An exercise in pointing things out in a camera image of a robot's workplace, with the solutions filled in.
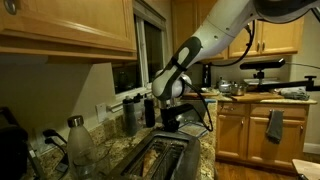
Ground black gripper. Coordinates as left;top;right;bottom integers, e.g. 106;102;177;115
161;112;180;132

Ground toasted bread slice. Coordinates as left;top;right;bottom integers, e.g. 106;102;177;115
142;149;159;177

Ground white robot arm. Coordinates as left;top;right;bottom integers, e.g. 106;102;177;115
152;0;320;101

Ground stainless steel two-slot toaster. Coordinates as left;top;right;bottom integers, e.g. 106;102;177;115
107;131;200;180

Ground clear blue-rimmed container lid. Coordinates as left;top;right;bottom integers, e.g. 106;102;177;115
178;122;208;138

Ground dark grey sports bottle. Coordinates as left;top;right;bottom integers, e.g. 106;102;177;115
122;96;137;136

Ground lower wooden base cabinet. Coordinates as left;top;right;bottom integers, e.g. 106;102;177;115
216;101;309;173

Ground steel pot on counter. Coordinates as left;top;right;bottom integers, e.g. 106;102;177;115
230;83;247;96

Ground wooden board by sink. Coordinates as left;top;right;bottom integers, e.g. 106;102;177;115
231;93;283;102

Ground grey hanging dish towel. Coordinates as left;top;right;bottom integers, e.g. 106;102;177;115
266;110;283;144

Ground upper corner wooden cabinets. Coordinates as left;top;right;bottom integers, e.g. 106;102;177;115
171;0;304;63

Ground black coffee maker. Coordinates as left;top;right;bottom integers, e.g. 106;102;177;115
0;106;46;180

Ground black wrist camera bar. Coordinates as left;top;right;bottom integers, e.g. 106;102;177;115
160;103;194;121

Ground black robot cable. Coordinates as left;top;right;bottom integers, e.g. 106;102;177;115
183;8;320;133

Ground white wall power outlet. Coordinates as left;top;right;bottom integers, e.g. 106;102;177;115
96;103;107;123

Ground upper wooden wall cabinet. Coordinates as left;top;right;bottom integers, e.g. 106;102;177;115
0;0;137;63

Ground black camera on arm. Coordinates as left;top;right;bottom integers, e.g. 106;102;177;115
240;58;320;91

